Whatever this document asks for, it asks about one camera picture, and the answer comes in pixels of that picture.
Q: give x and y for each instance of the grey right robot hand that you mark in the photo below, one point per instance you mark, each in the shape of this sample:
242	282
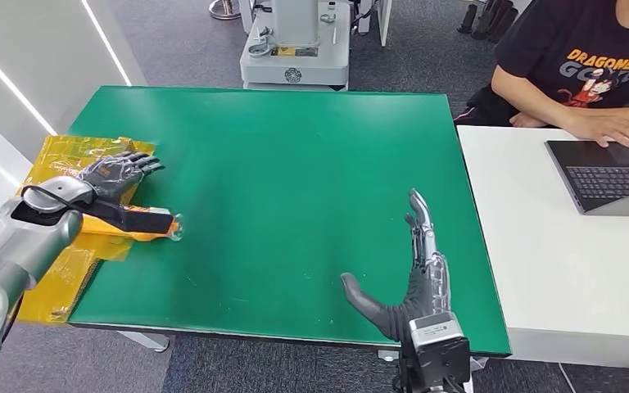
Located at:
425	287

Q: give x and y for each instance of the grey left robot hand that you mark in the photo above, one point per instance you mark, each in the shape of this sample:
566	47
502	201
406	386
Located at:
114	176

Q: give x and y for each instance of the orange plastic bottle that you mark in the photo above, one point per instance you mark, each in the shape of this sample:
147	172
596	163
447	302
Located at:
146	236

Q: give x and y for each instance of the white robot base machine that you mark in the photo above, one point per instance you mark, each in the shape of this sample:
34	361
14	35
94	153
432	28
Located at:
295	59

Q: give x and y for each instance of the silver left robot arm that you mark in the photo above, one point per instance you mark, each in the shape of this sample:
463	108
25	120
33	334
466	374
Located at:
16	249

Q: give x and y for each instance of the white table foot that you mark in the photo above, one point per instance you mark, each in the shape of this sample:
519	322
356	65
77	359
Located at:
387	356

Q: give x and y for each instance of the yellow taped cardboard box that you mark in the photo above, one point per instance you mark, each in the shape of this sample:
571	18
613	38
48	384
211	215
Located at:
70	271

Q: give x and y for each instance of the white table leg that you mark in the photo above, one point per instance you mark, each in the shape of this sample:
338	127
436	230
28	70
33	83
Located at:
149	341

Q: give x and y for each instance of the person's hand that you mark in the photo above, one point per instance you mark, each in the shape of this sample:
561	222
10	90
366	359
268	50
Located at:
525	120
607	129

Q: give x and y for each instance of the metal chair base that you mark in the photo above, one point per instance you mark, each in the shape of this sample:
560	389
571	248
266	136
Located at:
224	8

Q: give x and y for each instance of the grey laptop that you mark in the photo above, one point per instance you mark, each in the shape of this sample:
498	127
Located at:
605	182

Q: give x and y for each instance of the white panel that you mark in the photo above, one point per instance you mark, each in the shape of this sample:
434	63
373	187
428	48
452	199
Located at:
383	19

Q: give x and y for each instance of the person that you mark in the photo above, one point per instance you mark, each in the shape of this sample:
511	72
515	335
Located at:
567	54

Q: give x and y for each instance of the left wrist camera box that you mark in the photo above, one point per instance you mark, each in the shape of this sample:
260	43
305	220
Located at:
141	221

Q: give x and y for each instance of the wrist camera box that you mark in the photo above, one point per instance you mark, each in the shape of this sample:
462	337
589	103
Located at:
436	352
141	221

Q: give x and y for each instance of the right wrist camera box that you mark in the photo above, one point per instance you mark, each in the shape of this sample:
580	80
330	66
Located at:
436	352

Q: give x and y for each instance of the black cylinder post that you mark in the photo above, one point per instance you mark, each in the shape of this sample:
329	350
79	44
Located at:
484	20
468	18
503	23

